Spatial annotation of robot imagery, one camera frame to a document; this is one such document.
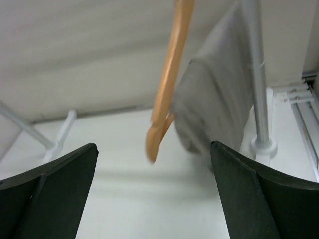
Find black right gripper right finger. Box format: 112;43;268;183
211;141;319;239

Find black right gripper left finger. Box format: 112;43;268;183
0;143;98;239

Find grey trousers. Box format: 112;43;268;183
170;1;253;156

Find wooden clothes hanger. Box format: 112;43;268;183
145;0;195;163

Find white metal clothes rack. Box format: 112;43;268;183
0;0;277;166

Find aluminium side rail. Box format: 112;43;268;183
282;72;319;181

